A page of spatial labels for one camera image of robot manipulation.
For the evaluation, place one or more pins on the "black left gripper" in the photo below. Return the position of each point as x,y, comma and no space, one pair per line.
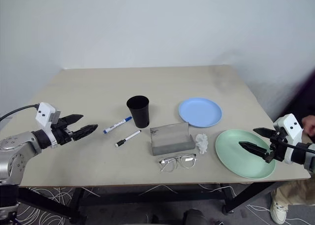
62,134

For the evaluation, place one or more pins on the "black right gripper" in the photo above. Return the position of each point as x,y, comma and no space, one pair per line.
276,148

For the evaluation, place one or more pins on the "light green plate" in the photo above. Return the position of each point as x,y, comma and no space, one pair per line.
236,158

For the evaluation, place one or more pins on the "black capped whiteboard marker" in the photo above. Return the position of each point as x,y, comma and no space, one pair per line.
128,138

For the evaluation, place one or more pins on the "white tissue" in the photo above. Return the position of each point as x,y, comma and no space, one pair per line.
202,143

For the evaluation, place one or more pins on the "grey glasses case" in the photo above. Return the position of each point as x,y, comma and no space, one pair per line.
169,138

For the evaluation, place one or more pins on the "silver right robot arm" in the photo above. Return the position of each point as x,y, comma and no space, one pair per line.
306,152

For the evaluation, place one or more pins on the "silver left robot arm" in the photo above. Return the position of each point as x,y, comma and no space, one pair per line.
14,146

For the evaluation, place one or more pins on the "person's bare hand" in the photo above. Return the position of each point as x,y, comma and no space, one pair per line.
308,125

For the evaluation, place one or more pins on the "blue capped whiteboard marker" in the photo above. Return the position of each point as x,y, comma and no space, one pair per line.
115,125

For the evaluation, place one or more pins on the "black plastic cup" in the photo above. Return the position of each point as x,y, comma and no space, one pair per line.
140,114

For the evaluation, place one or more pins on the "person's beige trousers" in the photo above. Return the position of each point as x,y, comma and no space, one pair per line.
295,191

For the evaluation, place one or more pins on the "light blue plate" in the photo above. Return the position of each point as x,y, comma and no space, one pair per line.
200,111

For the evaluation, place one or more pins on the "person's white shoe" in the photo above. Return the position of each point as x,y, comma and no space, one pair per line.
278,210

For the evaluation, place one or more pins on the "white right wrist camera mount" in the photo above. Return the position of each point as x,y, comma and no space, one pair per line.
291,126

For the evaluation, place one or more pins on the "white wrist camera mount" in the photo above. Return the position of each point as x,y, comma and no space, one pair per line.
44,111
291,126

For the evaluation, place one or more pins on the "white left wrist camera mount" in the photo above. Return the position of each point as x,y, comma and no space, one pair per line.
44,111

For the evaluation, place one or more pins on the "clear frame glasses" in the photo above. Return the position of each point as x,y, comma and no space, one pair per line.
169,164

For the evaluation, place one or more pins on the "black metal table frame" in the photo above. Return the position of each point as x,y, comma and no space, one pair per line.
152,200

